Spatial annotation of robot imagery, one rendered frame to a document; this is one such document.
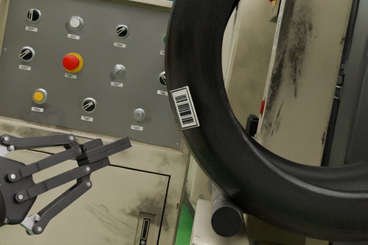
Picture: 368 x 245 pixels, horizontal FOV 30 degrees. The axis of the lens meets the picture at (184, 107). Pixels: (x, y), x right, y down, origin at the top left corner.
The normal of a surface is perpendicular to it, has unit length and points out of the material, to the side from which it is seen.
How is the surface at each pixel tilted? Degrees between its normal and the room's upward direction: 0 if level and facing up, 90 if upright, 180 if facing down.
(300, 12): 90
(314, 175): 79
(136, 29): 90
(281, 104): 90
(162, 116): 90
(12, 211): 70
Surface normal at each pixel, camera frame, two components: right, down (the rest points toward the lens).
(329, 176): -0.04, -0.14
